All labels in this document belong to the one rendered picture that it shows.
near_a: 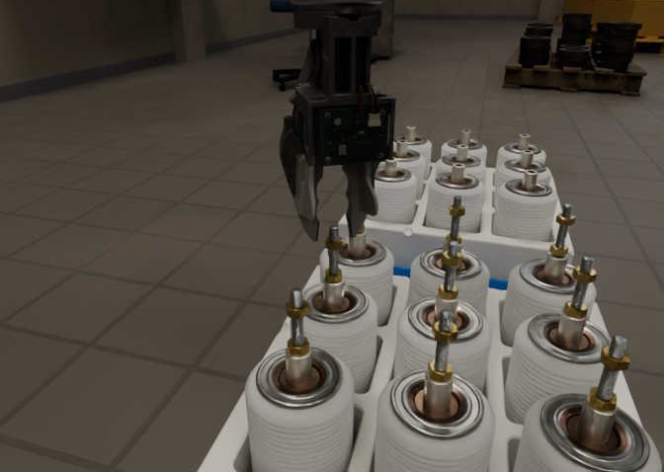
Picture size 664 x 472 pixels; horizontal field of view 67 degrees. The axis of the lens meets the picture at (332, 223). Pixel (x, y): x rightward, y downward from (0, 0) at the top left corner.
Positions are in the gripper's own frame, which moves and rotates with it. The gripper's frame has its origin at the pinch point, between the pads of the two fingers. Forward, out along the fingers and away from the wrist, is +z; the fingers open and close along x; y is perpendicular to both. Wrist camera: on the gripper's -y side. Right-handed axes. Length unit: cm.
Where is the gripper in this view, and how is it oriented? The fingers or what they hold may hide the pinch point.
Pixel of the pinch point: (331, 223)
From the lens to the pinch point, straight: 50.9
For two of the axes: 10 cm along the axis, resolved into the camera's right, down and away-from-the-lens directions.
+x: 9.7, -1.0, 2.1
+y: 2.3, 4.1, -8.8
